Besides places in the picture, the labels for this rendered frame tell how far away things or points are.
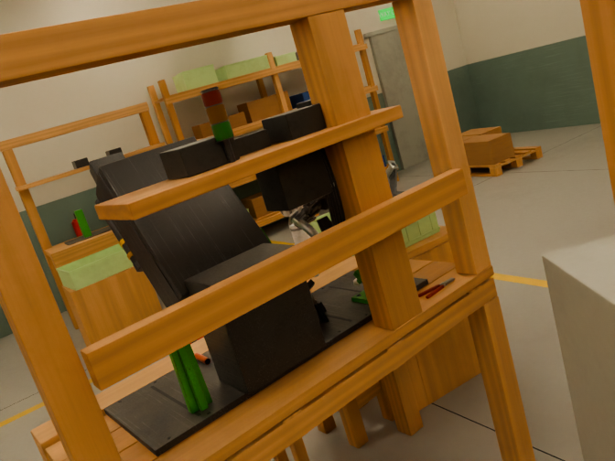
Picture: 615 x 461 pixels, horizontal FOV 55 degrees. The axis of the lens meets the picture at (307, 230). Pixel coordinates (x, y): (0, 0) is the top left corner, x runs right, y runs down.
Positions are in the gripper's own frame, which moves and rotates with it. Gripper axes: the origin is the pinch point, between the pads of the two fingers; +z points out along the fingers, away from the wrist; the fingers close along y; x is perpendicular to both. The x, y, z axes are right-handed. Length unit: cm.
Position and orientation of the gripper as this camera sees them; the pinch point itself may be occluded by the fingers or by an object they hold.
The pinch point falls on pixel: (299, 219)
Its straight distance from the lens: 203.8
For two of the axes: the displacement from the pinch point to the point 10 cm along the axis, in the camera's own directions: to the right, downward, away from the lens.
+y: 0.7, -5.7, -8.2
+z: -6.6, 5.9, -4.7
